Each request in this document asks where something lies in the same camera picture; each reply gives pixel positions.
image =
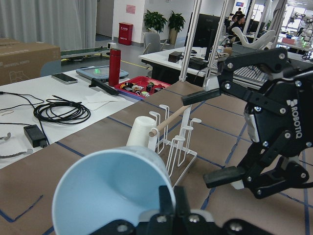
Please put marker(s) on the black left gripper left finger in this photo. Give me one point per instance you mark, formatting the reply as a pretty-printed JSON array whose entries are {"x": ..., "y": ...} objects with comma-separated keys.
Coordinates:
[{"x": 165, "y": 203}]

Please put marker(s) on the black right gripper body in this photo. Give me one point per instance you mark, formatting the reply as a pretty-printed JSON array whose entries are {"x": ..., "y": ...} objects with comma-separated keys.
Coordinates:
[{"x": 280, "y": 121}]

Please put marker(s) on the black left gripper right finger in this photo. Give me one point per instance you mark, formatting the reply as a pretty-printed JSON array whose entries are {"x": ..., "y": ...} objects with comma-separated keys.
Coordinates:
[{"x": 182, "y": 205}]

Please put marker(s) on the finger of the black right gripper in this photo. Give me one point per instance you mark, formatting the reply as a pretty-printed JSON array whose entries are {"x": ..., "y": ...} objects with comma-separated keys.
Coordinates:
[
  {"x": 223, "y": 176},
  {"x": 200, "y": 96}
]

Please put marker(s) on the light blue plastic cup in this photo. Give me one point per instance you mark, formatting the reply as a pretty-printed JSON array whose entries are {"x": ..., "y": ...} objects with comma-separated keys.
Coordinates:
[{"x": 112, "y": 184}]

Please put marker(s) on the pale green plastic cup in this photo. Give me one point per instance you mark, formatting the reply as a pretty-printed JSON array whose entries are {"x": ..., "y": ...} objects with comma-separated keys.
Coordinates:
[{"x": 139, "y": 135}]

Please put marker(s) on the red parts tray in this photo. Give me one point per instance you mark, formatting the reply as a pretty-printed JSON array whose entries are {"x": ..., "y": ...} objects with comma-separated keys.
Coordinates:
[{"x": 140, "y": 87}]

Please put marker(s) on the red thermos bottle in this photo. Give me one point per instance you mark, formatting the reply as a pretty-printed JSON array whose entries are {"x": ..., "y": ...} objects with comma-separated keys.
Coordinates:
[{"x": 114, "y": 66}]

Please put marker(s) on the blue teach pendant tablet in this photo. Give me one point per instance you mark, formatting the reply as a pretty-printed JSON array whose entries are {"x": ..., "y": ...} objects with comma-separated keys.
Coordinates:
[{"x": 99, "y": 72}]

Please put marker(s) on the black smartphone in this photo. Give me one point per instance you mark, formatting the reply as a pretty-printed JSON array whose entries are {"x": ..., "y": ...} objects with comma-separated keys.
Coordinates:
[{"x": 64, "y": 78}]

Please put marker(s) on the black power adapter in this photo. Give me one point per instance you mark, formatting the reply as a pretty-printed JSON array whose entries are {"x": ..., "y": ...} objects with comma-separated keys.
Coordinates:
[{"x": 35, "y": 136}]

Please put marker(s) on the cardboard box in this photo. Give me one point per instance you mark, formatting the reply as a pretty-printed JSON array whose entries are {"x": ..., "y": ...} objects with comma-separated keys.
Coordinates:
[{"x": 23, "y": 61}]

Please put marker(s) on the white wire cup rack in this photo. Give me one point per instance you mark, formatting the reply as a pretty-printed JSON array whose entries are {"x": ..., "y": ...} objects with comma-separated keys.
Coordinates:
[{"x": 175, "y": 151}]

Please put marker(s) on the aluminium frame post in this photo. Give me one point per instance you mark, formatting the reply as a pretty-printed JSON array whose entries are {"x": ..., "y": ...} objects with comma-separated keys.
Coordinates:
[{"x": 190, "y": 39}]

